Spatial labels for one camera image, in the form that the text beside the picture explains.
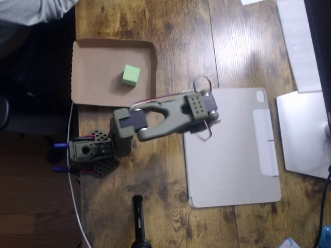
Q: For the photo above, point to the blue round object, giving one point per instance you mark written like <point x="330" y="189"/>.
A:
<point x="326" y="236"/>

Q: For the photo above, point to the white paper sheet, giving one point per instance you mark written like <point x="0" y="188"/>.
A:
<point x="252" y="1"/>

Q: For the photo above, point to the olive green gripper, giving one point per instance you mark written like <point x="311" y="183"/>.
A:
<point x="194" y="130"/>

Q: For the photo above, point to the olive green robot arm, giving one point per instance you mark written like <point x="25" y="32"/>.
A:
<point x="175" y="116"/>

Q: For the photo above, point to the light green foam cube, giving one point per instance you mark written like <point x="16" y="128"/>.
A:
<point x="131" y="76"/>

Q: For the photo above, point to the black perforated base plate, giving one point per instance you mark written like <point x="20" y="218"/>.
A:
<point x="106" y="168"/>

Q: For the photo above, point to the black computer monitor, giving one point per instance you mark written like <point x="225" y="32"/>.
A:
<point x="319" y="38"/>

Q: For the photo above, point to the white foam strip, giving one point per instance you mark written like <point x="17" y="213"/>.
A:
<point x="297" y="44"/>

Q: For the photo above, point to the silver monitor stand base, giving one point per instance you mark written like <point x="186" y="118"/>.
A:
<point x="302" y="134"/>

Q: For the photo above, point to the light blue packet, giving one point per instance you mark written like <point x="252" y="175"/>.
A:
<point x="289" y="244"/>

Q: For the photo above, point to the black chair armrest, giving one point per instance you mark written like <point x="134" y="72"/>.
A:
<point x="3" y="113"/>

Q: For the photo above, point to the beige tablet case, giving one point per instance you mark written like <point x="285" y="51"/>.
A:
<point x="232" y="165"/>

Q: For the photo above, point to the grey shirt of person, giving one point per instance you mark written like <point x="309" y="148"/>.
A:
<point x="26" y="10"/>

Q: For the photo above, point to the brown cardboard tray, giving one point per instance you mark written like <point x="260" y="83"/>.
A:
<point x="101" y="75"/>

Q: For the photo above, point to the black camera stand pole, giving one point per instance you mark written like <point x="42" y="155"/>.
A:
<point x="139" y="222"/>

